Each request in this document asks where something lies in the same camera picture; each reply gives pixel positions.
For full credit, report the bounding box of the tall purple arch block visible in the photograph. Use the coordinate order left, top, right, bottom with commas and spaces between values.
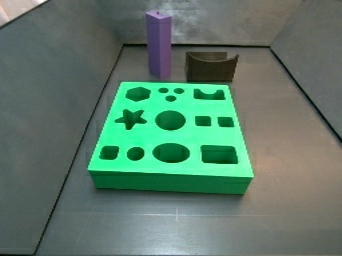
146, 11, 171, 79

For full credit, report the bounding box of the green shape sorter board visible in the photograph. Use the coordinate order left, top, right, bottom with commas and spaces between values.
88, 82, 254, 194

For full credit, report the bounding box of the dark grey arch holder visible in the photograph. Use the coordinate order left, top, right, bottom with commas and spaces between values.
186, 52, 239, 82

